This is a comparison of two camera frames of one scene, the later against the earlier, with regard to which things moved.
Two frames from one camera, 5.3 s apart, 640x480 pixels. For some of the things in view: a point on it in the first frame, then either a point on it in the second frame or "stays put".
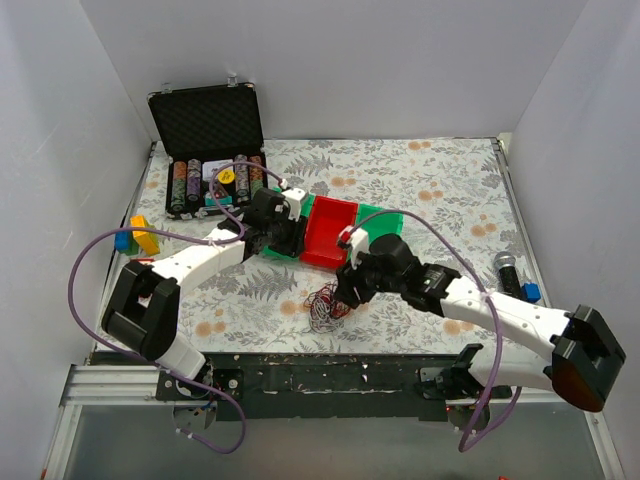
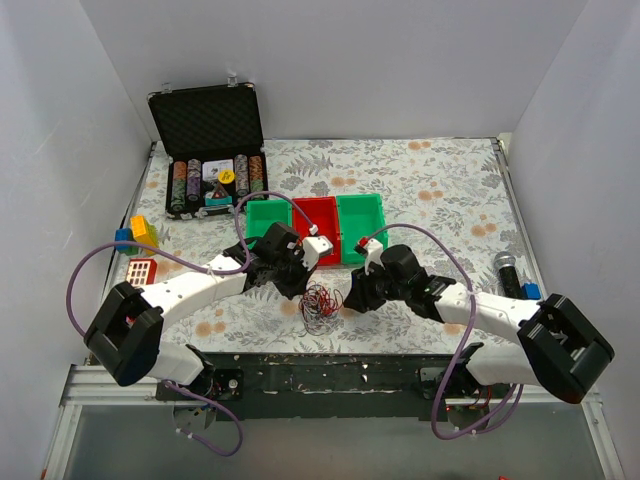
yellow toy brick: [147, 240] stays put
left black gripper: [292, 236] -> [292, 279]
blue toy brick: [121, 240] stays put
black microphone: [507, 277] stays put
